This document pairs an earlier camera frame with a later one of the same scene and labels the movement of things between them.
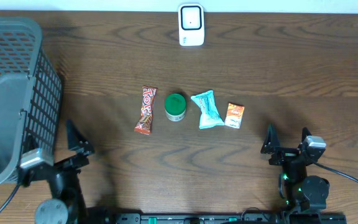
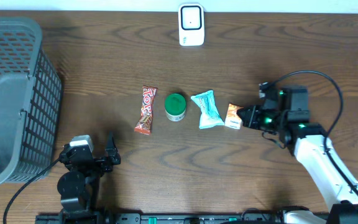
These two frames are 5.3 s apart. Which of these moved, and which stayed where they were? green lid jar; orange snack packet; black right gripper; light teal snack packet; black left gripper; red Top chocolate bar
Moved: black left gripper; black right gripper
Stayed: red Top chocolate bar; light teal snack packet; orange snack packet; green lid jar
